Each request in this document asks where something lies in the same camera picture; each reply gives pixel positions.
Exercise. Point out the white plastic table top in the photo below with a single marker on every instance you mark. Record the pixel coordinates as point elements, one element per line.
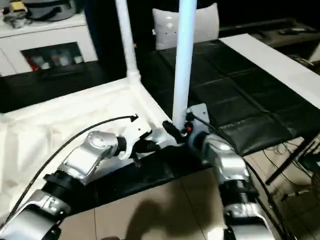
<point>65,120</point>

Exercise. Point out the white plastic table leg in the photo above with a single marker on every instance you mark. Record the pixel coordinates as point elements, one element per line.
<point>127,40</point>
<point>184,60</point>

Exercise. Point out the black floor stand leg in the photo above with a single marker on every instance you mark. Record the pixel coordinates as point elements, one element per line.
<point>295,160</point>

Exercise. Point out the grey pillow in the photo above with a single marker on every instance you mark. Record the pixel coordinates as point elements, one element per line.
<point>205,25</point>

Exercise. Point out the white flat board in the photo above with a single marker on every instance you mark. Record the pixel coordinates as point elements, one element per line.
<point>280,62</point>

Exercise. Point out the white sideboard cabinet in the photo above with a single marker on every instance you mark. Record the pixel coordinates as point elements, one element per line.
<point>45,45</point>

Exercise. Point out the colourful clutter bundle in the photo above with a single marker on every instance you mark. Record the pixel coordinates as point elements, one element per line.
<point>15,15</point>

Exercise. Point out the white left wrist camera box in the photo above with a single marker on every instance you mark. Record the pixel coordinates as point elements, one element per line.
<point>134,131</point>

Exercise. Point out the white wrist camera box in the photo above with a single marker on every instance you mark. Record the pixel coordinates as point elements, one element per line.
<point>134,131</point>
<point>197,112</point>

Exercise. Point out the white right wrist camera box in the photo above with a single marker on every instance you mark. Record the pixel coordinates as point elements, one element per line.
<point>197,112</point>

